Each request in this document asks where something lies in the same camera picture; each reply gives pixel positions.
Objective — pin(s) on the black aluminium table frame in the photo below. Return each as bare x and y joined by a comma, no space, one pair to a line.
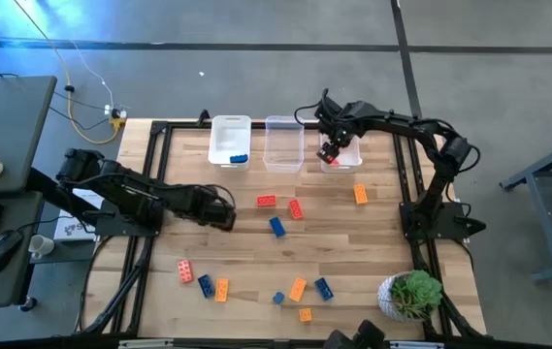
188,125

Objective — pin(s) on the white patterned plant pot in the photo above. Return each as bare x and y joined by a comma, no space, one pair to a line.
385,300

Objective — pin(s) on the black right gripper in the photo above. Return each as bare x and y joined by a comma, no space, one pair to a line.
346,121

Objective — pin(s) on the black desk caster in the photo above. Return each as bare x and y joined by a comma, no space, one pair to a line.
28,304

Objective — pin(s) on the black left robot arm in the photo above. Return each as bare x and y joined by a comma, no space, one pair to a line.
125,186

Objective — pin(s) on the small yellow toy brick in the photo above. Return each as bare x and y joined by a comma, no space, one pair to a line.
305,315

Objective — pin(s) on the small white mug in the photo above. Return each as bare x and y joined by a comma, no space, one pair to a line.
42,245

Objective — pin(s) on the white plastic bin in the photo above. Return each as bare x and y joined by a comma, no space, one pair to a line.
351,157
229,136

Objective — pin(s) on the small blue toy brick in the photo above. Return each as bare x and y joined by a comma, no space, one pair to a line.
278,297

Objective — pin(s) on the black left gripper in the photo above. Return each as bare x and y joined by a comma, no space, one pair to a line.
203,203

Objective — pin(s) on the black frame clamp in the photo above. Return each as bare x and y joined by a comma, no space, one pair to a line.
203,116

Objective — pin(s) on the blue-grey metal table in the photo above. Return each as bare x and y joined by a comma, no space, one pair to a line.
549,228

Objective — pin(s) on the black handheld device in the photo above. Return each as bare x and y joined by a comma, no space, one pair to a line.
358,337

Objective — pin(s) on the white printed paper box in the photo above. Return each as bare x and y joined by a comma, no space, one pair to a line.
69,229

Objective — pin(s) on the red toy brick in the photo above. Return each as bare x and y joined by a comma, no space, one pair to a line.
185,271
266,200
334,159
296,209

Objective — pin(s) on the black computer mouse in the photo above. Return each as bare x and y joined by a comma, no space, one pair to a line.
1,249

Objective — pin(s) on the clear plastic bin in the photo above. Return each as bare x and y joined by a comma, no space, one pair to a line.
283,140

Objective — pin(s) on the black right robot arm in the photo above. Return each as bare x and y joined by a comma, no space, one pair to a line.
438,186

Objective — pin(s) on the green succulent plant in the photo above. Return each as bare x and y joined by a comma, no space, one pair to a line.
421,291

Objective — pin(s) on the silver aluminium bracket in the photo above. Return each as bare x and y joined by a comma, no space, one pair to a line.
416,345
144,344

